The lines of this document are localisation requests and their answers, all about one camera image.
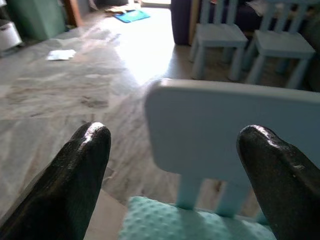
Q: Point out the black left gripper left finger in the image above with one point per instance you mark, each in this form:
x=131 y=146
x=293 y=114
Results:
x=75 y=180

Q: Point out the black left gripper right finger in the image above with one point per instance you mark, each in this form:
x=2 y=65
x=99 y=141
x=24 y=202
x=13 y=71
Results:
x=287 y=185

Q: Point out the turquoise dotted pillow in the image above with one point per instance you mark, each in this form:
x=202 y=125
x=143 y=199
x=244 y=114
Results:
x=162 y=222

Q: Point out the blue floor mat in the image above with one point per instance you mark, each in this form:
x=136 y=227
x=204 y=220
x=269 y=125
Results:
x=132 y=16

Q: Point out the brown wooden door frame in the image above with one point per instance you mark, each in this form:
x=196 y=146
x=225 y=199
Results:
x=72 y=12

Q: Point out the green cabinet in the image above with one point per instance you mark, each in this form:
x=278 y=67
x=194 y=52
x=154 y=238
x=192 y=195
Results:
x=37 y=20

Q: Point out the white paper sheet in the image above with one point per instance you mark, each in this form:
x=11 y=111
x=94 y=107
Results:
x=61 y=55

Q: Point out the white storage bin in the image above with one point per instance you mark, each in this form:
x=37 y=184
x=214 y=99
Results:
x=8 y=36

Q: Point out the flat cardboard piece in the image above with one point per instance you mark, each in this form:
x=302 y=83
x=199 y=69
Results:
x=117 y=10

